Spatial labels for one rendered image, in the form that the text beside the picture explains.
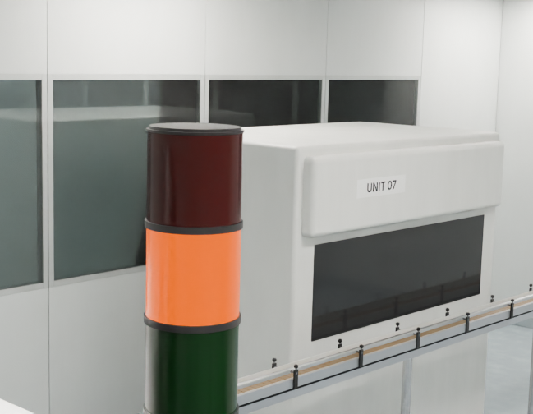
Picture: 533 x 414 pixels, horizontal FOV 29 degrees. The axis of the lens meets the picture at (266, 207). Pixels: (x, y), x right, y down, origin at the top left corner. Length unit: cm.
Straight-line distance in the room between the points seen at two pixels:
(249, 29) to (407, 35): 182
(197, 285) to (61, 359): 577
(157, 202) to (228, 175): 4
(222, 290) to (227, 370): 4
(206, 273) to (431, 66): 822
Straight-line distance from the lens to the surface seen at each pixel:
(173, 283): 52
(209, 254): 51
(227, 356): 53
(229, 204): 51
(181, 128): 51
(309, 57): 748
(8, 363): 607
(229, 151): 51
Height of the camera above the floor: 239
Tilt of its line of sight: 8 degrees down
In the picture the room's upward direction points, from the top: 1 degrees clockwise
